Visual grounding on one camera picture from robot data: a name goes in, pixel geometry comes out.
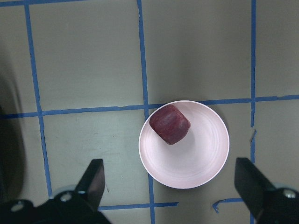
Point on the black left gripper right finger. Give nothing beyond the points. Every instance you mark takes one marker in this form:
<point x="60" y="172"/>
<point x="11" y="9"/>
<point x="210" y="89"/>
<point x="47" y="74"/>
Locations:
<point x="252" y="186"/>

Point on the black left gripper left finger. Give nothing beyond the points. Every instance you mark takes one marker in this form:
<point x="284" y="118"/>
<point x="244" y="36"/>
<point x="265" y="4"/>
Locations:
<point x="91" y="185"/>

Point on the red apple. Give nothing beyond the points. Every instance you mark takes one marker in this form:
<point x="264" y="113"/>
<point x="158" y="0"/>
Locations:
<point x="170" y="124"/>

